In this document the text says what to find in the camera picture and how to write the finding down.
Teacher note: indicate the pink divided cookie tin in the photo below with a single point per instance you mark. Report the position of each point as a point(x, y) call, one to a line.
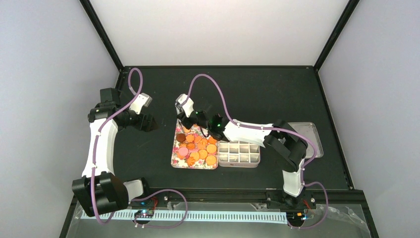
point(238, 154)

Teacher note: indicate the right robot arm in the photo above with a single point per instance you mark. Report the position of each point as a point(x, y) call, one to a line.
point(290, 146)

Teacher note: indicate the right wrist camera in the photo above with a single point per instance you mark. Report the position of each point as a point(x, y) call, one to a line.
point(184, 105)

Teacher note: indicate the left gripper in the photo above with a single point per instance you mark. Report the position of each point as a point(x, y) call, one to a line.
point(145, 126)

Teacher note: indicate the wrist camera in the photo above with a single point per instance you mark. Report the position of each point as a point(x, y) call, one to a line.
point(142, 101)
point(184, 105)

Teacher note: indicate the black frame post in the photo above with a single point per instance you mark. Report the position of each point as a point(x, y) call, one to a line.
point(94, 19)

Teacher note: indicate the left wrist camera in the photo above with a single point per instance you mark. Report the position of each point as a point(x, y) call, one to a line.
point(142, 101)

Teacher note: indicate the floral cookie tray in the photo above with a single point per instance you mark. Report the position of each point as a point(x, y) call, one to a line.
point(203, 150)

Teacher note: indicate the pink sandwich cookie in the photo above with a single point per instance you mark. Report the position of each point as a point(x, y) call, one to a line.
point(183, 152)

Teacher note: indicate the clear plastic tin lid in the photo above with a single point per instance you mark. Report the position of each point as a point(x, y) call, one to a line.
point(309, 130)

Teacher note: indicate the dark brown round cookie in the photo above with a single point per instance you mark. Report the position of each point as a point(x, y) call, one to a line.
point(181, 137)

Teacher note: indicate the white slotted cable duct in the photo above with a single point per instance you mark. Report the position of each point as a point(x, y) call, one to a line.
point(203, 216)

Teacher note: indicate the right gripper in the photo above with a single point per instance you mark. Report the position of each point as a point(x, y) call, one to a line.
point(181, 116)

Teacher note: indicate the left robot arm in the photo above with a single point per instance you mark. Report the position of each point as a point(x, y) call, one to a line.
point(99, 191)

